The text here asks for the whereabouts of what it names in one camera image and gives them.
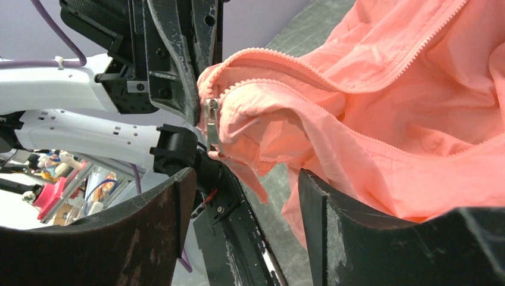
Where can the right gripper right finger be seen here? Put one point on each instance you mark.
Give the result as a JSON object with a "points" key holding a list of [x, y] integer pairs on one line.
{"points": [[351, 243]]}

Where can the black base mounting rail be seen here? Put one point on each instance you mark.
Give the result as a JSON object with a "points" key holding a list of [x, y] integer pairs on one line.
{"points": [[234, 247]]}

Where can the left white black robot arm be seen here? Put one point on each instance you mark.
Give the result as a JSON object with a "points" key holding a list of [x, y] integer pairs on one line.
{"points": [[56, 104]]}

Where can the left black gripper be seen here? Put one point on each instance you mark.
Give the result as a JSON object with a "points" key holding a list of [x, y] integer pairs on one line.
{"points": [[109, 25]]}

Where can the cluttered background shelf items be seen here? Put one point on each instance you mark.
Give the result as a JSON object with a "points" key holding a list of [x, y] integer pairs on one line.
{"points": [[55, 188]]}

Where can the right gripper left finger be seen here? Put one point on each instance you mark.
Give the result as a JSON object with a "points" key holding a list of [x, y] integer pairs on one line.
{"points": [[136, 242]]}

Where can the pink zip-up jacket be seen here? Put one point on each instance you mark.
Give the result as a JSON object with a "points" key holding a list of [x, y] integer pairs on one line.
{"points": [[401, 108]]}

